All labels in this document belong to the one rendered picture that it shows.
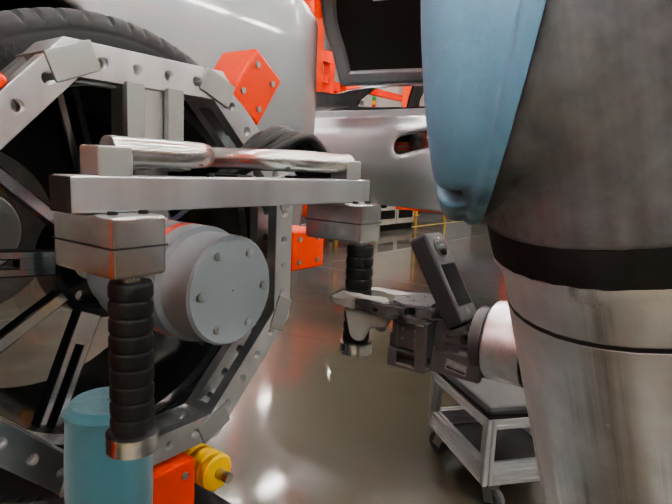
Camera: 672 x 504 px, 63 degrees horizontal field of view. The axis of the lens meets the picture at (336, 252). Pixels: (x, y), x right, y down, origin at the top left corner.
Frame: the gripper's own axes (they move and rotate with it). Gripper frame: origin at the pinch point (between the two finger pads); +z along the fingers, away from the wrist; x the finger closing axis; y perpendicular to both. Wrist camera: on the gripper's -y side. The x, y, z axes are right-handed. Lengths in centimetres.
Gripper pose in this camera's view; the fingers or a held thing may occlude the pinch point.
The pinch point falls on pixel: (348, 291)
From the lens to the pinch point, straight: 74.3
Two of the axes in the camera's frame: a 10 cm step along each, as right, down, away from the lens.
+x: 5.9, -1.0, 8.0
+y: -0.4, 9.9, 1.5
